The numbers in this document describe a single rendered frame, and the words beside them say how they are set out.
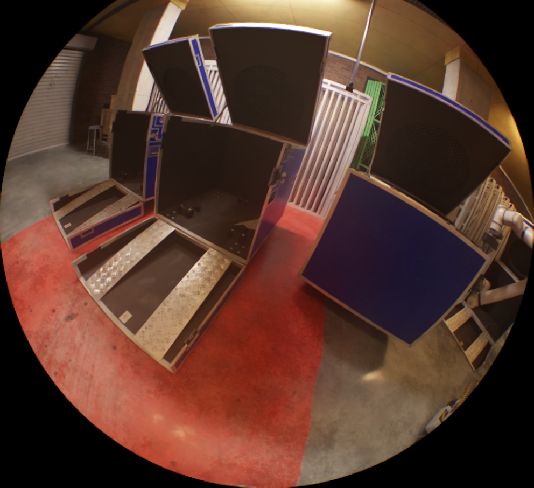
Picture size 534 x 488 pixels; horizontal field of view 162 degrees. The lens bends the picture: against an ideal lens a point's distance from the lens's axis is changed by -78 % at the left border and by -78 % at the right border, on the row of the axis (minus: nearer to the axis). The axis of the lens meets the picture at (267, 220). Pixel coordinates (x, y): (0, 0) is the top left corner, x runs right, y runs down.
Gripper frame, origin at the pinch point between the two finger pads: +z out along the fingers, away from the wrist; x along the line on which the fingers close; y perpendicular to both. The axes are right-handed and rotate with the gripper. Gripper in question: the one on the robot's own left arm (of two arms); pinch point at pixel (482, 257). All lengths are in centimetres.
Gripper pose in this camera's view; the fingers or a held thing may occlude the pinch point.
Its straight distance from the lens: 138.4
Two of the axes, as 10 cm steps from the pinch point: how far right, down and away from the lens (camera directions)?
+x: -7.6, -4.8, 4.4
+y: 5.3, -0.5, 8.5
